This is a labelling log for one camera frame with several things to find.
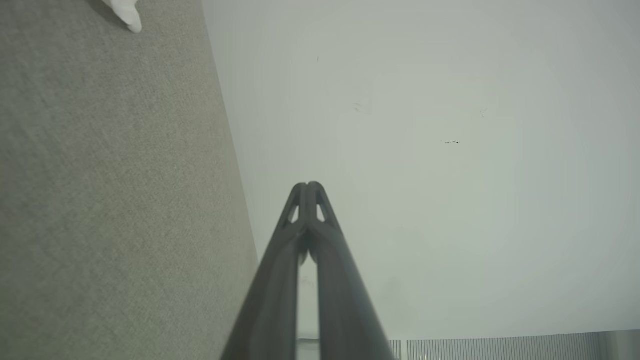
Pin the grey ribbed vent grille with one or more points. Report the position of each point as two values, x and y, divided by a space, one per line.
500 347

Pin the red and white jersey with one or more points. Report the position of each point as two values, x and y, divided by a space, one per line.
125 12

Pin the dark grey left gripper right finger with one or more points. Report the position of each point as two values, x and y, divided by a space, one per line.
340 300

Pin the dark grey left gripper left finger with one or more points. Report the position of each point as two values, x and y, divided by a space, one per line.
272 300

